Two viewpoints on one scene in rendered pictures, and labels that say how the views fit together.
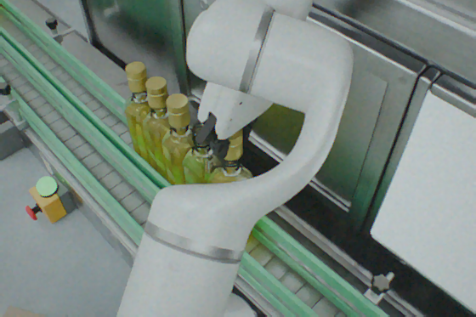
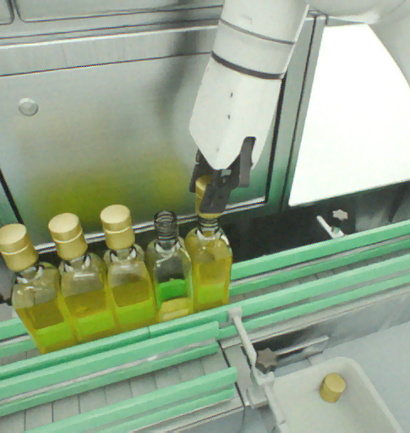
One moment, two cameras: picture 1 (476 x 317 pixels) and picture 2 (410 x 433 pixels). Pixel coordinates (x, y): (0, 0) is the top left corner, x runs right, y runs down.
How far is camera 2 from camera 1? 0.48 m
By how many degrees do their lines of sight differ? 44
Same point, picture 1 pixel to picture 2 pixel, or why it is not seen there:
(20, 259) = not seen: outside the picture
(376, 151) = (287, 120)
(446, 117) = (341, 41)
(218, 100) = (260, 110)
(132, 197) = (87, 402)
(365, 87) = not seen: hidden behind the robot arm
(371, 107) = not seen: hidden behind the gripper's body
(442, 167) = (341, 89)
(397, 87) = (300, 41)
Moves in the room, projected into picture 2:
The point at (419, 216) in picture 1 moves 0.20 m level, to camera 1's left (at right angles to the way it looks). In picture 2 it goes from (327, 149) to (294, 217)
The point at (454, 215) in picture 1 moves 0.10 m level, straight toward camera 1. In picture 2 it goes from (353, 123) to (396, 152)
